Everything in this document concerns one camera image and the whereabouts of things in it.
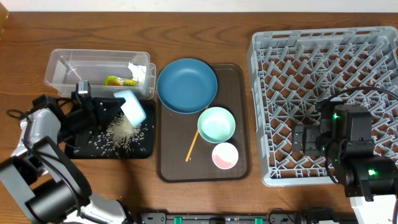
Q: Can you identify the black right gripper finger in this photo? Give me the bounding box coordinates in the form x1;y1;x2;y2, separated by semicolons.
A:
293;124;317;139
292;136;305;152

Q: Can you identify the light blue bowl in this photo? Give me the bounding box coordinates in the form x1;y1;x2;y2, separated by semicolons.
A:
114;90;146;128

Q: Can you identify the yellow snack wrapper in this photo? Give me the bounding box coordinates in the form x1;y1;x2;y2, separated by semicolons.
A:
103;76;139;86

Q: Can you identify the white rice pile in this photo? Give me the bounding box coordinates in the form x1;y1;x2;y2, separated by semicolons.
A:
73;113;150;158

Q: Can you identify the white tissue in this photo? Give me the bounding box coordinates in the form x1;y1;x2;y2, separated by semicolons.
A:
127;63;147;86

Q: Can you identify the white pink cup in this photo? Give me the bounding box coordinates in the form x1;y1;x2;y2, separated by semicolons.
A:
211;142;239;170

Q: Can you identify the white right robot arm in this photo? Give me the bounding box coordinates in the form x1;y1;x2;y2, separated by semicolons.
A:
292;100;397;202

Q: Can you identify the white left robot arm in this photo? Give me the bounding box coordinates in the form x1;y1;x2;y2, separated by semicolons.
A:
1;91;135;223

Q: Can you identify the grey dishwasher rack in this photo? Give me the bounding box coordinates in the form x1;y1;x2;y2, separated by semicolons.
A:
248;26;397;187

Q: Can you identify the clear plastic bin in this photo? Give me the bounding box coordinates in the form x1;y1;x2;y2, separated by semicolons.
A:
44;49;156;100

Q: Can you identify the black plastic tray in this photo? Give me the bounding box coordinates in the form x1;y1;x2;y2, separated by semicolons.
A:
64;103;157;160

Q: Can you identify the dark blue plate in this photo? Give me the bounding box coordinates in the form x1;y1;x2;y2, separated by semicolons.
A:
157;58;218;114

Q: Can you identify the mint green bowl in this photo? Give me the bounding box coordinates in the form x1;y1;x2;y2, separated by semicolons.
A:
197;107;236;144

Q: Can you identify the brown serving tray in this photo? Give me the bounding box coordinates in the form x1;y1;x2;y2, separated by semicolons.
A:
156;64;251;183

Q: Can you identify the orange chopstick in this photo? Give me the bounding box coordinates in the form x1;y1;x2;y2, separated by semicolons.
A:
185;105;210;162

